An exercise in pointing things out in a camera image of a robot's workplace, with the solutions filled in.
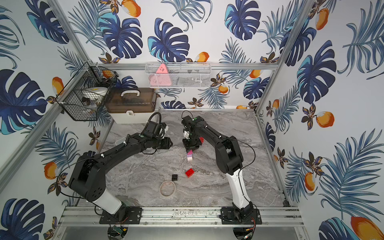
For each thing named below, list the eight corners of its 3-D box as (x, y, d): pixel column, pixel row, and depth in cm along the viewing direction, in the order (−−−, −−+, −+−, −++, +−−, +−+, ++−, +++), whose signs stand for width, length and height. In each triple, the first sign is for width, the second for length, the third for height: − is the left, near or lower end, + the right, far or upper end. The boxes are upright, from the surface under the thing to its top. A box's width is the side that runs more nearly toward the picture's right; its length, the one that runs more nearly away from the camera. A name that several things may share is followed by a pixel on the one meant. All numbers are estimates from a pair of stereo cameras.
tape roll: (159, 196, 83) (158, 195, 81) (161, 181, 88) (160, 180, 86) (175, 196, 83) (174, 195, 81) (176, 181, 88) (175, 180, 86)
